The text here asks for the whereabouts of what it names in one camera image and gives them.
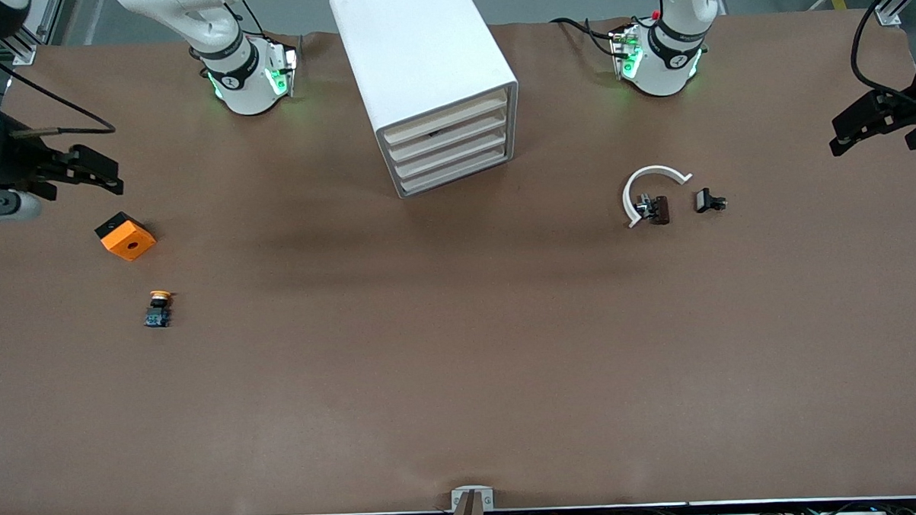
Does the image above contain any grey metal bracket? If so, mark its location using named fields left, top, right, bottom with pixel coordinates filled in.
left=451, top=485, right=495, bottom=512

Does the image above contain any white curved plastic piece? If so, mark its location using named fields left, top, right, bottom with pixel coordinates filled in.
left=622, top=164, right=694, bottom=229

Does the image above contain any orange and black button box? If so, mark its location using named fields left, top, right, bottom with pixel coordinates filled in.
left=94, top=210, right=158, bottom=264

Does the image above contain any small black contact block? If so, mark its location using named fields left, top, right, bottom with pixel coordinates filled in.
left=694, top=187, right=729, bottom=214

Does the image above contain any black base cable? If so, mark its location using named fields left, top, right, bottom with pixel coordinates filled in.
left=549, top=14, right=619, bottom=61

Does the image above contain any brown table mat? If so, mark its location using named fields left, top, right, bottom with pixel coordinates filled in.
left=0, top=7, right=916, bottom=515

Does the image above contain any brown contact block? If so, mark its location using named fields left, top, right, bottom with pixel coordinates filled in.
left=635, top=193, right=672, bottom=227

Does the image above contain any white drawer cabinet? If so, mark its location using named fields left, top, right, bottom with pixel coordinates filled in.
left=330, top=0, right=523, bottom=202

